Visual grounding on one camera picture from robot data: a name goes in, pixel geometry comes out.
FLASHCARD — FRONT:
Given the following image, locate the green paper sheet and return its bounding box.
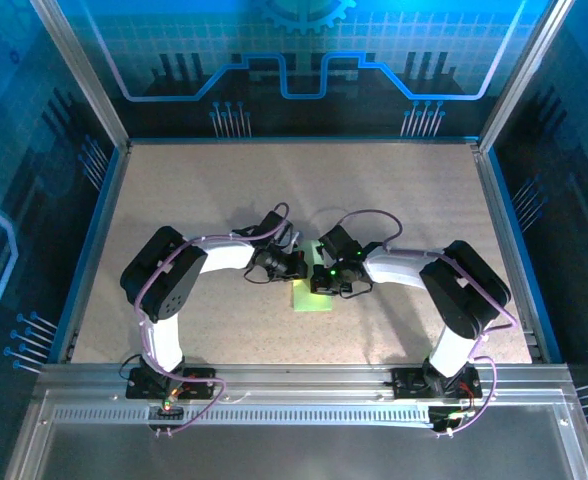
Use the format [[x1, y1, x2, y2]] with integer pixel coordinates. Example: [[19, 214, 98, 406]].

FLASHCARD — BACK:
[[291, 240, 336, 315]]

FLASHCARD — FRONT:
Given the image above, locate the blue table edge strip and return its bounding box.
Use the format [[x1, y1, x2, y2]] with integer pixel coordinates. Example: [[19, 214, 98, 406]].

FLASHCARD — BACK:
[[47, 143, 125, 365], [487, 147, 565, 364]]

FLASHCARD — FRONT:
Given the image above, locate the small LED circuit board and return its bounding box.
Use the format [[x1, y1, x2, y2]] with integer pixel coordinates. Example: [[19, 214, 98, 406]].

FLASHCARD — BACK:
[[146, 384, 188, 419]]

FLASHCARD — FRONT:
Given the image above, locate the grey metal plate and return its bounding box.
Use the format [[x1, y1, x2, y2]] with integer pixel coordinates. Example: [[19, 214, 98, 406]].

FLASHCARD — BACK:
[[3, 389, 588, 480]]

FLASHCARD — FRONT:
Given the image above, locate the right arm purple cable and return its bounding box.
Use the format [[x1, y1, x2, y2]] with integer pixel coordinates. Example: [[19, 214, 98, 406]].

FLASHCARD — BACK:
[[337, 209, 520, 436]]

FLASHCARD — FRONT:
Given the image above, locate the aluminium cross rail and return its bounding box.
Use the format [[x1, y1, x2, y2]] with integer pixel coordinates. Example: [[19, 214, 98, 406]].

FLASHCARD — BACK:
[[38, 363, 573, 404]]

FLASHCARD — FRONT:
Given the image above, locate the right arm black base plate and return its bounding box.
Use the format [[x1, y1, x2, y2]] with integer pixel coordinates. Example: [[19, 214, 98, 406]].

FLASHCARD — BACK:
[[391, 367, 483, 401]]

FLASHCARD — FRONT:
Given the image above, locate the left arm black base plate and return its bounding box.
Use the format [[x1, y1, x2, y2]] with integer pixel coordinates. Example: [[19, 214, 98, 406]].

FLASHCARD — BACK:
[[126, 367, 219, 401]]

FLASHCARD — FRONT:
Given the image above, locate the slotted grey cable duct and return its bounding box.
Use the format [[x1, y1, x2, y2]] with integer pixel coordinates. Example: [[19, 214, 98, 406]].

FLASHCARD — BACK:
[[53, 404, 433, 426]]

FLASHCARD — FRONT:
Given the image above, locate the aluminium side rail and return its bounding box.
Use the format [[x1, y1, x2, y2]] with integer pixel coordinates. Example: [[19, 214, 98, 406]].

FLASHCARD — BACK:
[[473, 144, 551, 364], [56, 144, 134, 365]]

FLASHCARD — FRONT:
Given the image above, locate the white cable connector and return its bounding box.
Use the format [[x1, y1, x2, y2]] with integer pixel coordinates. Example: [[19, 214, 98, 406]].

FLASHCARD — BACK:
[[429, 407, 478, 432]]

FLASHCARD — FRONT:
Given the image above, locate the aluminium frame post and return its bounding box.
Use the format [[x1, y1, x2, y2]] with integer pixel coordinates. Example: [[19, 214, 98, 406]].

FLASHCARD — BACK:
[[27, 0, 133, 154], [476, 0, 578, 154]]

